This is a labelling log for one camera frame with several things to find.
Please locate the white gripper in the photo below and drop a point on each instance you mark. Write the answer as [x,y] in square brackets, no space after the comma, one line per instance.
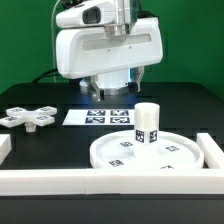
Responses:
[89,51]

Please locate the white round table top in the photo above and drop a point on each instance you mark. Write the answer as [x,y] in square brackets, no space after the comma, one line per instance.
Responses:
[120,150]

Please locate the white cross-shaped table base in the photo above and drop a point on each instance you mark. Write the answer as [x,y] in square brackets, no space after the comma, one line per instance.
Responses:
[31,119]

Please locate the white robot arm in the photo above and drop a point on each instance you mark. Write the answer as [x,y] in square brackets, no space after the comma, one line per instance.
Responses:
[117,17]

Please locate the white marker sheet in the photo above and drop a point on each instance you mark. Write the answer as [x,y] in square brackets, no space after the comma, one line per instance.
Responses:
[78,117]

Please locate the white U-shaped boundary fence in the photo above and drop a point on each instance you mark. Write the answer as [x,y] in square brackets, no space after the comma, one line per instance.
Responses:
[209,180]

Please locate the black camera stand pole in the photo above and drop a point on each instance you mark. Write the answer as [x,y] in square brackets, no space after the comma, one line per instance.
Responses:
[67,4]

